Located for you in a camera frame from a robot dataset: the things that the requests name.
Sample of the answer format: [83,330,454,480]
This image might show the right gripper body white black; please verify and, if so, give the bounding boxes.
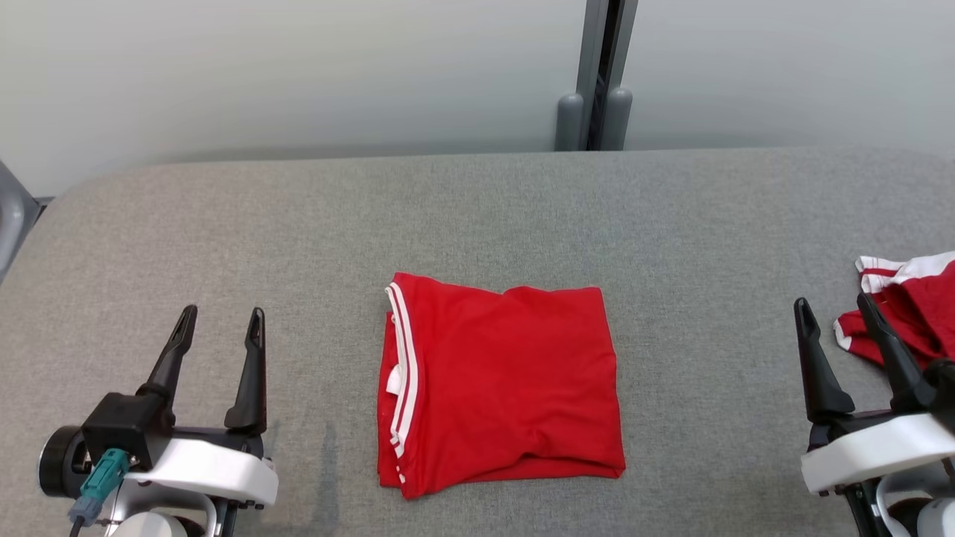
[801,409,955,495]

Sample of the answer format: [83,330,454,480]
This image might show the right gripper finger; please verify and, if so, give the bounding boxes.
[795,298,856,425]
[857,292,938,413]

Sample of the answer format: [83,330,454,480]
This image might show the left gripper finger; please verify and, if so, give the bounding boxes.
[223,307,269,438]
[136,304,199,428]

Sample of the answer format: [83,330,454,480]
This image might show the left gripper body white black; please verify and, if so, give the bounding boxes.
[131,426,280,510]

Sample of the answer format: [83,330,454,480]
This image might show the red shorts with white stripes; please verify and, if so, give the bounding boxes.
[833,252,955,371]

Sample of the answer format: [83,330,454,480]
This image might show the red t-shirt with white trim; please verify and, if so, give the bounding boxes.
[377,272,627,500]

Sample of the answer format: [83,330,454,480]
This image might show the grey curved plastic object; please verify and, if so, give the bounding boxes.
[0,160,43,278]

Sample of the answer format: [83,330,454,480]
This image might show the left teal plug black cable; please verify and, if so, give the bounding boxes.
[68,448,130,537]

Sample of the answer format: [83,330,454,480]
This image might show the grey rounded post foot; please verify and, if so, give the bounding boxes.
[602,87,634,151]
[555,91,586,152]

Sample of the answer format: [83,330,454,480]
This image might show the grey partition post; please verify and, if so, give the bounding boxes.
[574,0,639,151]

